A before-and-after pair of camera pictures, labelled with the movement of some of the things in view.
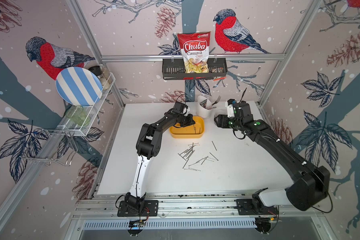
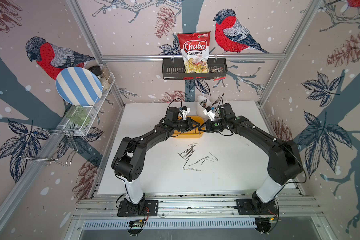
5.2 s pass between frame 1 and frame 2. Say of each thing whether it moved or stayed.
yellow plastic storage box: stayed
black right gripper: moved
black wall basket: stayed
